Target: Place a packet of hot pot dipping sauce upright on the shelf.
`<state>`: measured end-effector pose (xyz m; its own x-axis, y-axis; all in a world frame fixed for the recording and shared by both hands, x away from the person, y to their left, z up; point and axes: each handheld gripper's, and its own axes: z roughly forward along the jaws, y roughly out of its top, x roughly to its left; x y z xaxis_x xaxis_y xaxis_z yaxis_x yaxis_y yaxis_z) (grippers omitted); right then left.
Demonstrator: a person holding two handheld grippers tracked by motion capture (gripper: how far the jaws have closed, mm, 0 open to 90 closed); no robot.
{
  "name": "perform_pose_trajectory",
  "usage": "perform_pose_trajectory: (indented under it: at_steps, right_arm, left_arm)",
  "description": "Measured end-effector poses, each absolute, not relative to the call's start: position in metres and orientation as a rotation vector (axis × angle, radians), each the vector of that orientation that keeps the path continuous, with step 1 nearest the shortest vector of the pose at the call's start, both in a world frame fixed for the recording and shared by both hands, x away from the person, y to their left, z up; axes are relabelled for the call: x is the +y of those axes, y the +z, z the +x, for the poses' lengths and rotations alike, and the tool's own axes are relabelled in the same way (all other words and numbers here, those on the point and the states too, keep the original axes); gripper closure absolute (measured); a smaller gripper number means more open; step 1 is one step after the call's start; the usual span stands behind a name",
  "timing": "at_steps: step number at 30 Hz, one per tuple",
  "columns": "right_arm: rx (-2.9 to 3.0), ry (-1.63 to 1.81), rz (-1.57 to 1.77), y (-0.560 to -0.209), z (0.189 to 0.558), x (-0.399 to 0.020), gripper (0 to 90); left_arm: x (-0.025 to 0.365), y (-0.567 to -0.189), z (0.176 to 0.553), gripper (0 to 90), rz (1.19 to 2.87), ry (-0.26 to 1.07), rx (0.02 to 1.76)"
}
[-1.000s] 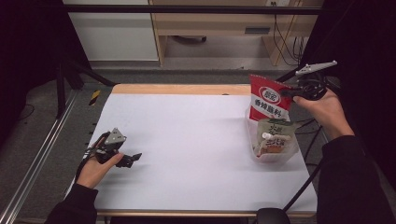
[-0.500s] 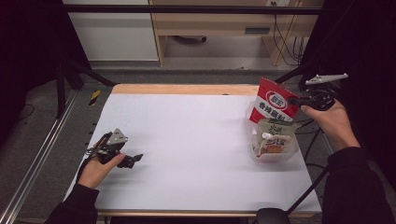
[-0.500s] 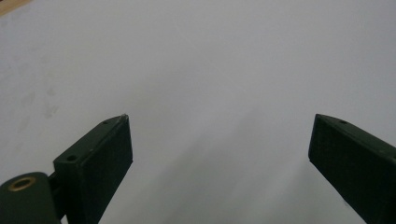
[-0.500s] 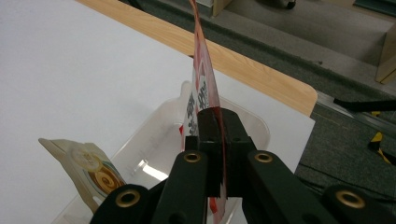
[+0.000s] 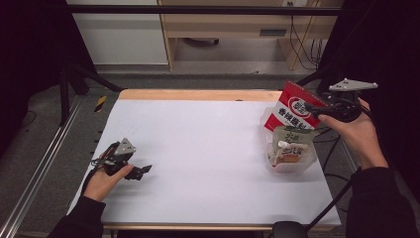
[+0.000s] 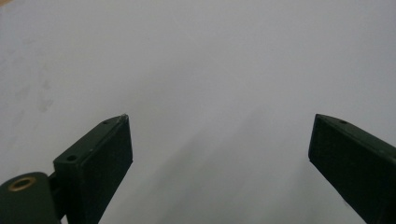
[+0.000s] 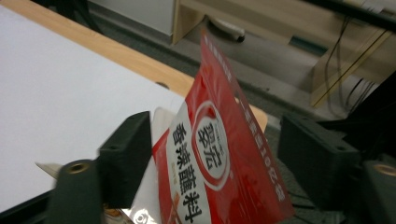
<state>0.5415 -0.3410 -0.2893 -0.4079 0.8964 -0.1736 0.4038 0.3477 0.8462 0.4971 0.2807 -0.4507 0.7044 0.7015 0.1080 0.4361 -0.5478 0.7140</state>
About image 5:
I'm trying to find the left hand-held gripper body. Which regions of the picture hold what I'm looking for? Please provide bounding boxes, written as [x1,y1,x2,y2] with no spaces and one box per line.
[91,137,137,177]

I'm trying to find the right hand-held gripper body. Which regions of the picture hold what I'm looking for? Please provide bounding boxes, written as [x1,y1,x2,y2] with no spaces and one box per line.
[321,77,379,123]

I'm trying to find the red and white sauce packet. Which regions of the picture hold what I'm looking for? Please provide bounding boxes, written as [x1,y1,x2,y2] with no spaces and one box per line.
[263,80,330,132]

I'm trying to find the green and beige sauce packet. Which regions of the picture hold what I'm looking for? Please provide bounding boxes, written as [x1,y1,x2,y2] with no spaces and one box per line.
[271,125,315,157]

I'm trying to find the clear plastic container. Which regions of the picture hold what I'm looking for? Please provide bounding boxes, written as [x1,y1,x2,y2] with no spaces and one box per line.
[261,113,318,176]

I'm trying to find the person's left hand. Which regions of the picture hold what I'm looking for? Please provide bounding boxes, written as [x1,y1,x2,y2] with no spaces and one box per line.
[82,164,135,202]

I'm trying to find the person's right hand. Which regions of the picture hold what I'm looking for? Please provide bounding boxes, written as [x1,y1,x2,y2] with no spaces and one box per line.
[318,98,389,171]

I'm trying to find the white table sheet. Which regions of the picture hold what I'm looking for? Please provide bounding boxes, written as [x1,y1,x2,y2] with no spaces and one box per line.
[67,99,342,226]

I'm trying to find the black curtain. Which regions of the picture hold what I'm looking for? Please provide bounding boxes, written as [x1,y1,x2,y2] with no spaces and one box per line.
[318,0,420,199]
[0,0,97,157]

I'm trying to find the white cabinet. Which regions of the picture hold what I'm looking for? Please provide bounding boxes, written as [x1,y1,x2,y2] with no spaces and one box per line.
[65,0,169,65]

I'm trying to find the light wooden desk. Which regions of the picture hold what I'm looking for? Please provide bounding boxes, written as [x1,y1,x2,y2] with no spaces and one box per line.
[157,0,345,71]

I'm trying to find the black rounded object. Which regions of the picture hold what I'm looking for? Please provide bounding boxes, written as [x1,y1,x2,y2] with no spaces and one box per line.
[271,221,309,238]

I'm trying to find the black horizontal bar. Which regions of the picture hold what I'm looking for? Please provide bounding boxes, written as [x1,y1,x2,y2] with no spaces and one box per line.
[65,4,343,17]

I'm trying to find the black floor cable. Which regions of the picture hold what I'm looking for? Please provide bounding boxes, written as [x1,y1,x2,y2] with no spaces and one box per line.
[311,127,351,214]

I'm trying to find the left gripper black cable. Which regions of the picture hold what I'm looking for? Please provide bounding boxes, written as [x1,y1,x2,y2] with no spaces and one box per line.
[80,168,100,196]

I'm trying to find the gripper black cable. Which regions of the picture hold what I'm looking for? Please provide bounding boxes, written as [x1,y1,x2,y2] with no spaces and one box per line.
[306,100,374,232]
[80,168,100,196]

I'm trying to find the hanging black cables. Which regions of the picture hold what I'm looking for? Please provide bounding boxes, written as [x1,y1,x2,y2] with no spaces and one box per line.
[289,14,328,71]

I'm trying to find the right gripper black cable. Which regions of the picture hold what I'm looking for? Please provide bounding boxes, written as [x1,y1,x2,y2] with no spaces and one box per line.
[306,100,374,232]

